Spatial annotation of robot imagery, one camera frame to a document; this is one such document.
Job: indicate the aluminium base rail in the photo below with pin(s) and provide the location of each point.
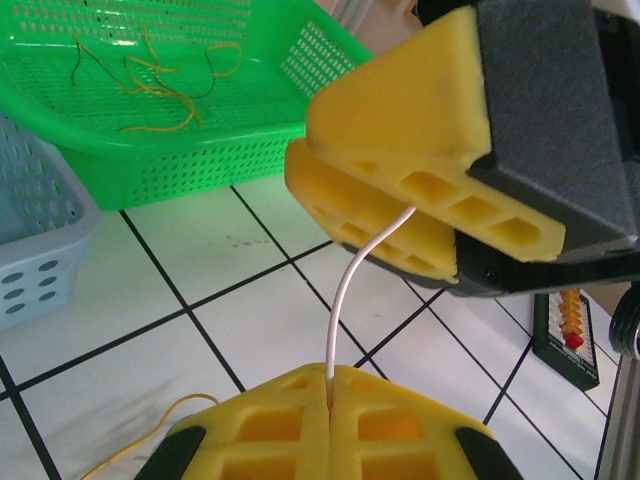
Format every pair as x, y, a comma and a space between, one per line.
622, 430

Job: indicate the green plastic basket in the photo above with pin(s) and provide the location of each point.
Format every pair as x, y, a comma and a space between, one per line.
200, 165

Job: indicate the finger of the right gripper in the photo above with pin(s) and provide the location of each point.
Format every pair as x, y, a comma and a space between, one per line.
425, 90
360, 220

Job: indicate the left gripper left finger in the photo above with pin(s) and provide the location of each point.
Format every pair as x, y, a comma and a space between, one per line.
270, 435

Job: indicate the light blue plastic basket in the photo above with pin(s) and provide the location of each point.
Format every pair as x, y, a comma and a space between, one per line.
45, 240

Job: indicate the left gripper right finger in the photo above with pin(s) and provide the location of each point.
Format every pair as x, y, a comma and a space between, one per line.
395, 440

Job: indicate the aluminium frame post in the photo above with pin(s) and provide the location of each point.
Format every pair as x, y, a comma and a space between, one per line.
350, 12

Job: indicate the black connector block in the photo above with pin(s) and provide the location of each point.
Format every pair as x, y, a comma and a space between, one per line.
555, 350

